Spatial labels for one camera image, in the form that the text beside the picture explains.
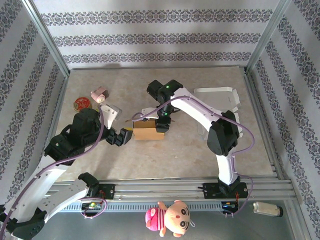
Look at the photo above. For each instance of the brown cardboard box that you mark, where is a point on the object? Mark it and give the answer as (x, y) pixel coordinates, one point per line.
(147, 132)

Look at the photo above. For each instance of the white and teal paper box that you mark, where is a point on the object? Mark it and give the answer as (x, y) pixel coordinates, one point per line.
(225, 93)

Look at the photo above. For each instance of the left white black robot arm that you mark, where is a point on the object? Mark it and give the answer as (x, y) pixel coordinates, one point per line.
(62, 200)

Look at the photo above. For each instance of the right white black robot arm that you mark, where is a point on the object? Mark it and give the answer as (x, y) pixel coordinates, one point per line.
(222, 135)

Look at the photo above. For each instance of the small pink box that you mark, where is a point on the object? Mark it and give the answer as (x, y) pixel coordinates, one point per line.
(98, 94)

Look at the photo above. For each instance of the red round tin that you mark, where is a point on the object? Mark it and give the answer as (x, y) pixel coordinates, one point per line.
(81, 103)

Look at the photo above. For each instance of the small circuit board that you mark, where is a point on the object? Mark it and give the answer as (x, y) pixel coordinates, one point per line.
(229, 205)
(91, 205)

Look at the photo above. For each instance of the pink plush doll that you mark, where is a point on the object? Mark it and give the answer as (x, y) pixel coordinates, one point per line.
(175, 217)

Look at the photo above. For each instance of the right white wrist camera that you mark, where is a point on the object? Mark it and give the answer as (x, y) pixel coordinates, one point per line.
(149, 113)

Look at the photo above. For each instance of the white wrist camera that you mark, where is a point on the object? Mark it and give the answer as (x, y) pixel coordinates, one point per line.
(111, 115)
(149, 113)

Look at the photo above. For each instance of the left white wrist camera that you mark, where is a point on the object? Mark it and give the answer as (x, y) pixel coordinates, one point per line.
(111, 115)

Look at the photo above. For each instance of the aluminium side rail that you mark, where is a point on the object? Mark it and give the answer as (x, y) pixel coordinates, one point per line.
(56, 110)
(263, 125)

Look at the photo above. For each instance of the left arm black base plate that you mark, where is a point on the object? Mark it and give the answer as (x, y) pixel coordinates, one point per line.
(107, 191)

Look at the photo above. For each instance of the aluminium mounting rail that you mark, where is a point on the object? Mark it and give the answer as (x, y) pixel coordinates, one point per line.
(160, 191)

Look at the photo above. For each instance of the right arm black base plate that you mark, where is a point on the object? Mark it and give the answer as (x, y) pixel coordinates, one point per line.
(211, 191)

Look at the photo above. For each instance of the aluminium frame post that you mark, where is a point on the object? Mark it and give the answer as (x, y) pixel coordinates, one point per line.
(267, 37)
(47, 40)

